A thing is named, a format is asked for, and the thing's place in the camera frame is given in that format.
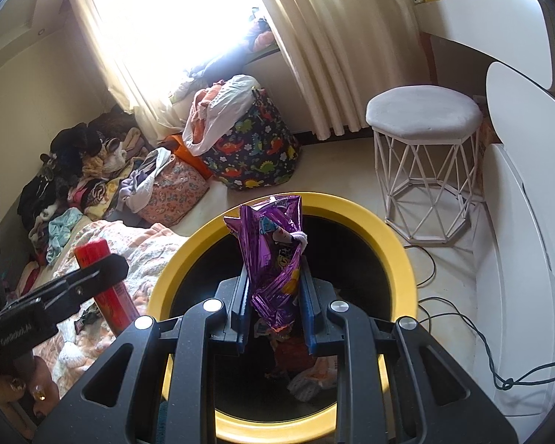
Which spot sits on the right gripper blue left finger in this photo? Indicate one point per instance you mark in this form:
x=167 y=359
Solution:
x=241 y=311

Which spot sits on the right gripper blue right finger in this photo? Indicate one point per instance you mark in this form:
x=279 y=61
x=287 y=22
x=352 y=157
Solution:
x=310 y=308

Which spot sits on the shiny purple foil wrapper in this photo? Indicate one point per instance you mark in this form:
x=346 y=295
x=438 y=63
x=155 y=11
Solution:
x=272 y=241

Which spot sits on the red cylindrical can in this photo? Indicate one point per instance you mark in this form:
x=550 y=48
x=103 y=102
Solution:
x=106 y=286

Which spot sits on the trash inside bin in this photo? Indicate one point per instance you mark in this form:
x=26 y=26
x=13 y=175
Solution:
x=306 y=375

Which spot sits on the yellow rimmed trash bin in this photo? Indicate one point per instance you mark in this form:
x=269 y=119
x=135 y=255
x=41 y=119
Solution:
x=372 y=231

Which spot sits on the left hand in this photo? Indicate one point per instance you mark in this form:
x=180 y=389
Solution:
x=40 y=386

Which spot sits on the light blue garment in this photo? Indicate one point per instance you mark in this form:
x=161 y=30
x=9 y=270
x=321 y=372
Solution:
x=60 y=230

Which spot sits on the pink floral fabric bag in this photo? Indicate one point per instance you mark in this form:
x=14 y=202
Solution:
x=177 y=189

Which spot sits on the dinosaur print laundry basket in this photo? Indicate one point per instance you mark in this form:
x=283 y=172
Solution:
x=258 y=151

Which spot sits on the orange container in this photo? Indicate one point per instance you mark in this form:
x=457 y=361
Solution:
x=175 y=144

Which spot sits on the pile of clothes on bed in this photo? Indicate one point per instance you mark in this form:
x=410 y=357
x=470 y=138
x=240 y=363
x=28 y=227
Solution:
x=83 y=169

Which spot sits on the white plastic bag with clothes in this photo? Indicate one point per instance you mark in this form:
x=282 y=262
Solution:
x=214 y=111

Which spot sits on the white curved desk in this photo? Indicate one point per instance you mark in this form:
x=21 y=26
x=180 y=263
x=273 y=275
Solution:
x=514 y=234

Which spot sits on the clothes on window sill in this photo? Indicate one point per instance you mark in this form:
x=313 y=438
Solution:
x=257 y=42

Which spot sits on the cream curtain left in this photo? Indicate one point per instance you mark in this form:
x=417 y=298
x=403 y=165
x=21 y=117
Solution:
x=140 y=53

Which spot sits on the cream curtain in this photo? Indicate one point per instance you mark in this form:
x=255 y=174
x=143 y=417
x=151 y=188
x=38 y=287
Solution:
x=140 y=53
x=344 y=52

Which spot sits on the cream curtain right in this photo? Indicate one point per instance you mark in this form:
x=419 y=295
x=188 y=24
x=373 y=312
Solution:
x=344 y=52

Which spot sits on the white wire frame stool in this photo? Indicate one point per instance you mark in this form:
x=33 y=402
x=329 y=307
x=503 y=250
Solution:
x=426 y=140

